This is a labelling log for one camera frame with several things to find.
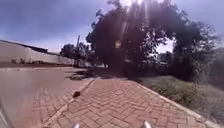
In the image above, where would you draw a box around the large dark tree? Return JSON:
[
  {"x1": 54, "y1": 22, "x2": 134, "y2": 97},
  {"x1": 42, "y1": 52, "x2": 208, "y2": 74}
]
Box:
[{"x1": 85, "y1": 0, "x2": 222, "y2": 83}]

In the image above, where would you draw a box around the pole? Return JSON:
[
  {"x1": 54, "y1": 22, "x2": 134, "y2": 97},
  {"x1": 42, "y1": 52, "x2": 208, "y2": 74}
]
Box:
[{"x1": 75, "y1": 34, "x2": 81, "y2": 68}]

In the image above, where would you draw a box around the red brick path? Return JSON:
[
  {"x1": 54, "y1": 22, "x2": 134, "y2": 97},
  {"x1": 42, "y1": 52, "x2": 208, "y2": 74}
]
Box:
[{"x1": 41, "y1": 77, "x2": 222, "y2": 128}]

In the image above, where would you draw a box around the group of distant trees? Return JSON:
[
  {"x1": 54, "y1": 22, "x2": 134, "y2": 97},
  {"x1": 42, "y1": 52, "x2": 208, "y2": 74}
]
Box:
[{"x1": 59, "y1": 42, "x2": 92, "y2": 68}]

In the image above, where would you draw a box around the small dark lump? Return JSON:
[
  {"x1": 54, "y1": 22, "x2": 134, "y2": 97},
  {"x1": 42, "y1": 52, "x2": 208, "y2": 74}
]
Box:
[{"x1": 72, "y1": 90, "x2": 82, "y2": 99}]

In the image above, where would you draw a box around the pale stone kerb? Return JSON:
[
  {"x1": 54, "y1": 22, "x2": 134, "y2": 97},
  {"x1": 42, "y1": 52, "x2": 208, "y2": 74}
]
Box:
[
  {"x1": 40, "y1": 77, "x2": 98, "y2": 128},
  {"x1": 132, "y1": 80, "x2": 222, "y2": 128}
]

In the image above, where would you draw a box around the grass verge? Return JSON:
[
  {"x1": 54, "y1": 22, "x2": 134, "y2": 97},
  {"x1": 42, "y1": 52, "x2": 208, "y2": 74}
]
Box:
[{"x1": 136, "y1": 74, "x2": 224, "y2": 126}]

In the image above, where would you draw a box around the reddish paved road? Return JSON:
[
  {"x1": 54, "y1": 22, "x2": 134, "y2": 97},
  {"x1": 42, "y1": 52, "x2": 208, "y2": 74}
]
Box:
[{"x1": 0, "y1": 66, "x2": 97, "y2": 128}]

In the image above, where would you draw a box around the long white wall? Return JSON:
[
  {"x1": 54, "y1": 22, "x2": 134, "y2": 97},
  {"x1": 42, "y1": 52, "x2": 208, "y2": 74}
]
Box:
[{"x1": 0, "y1": 39, "x2": 76, "y2": 66}]

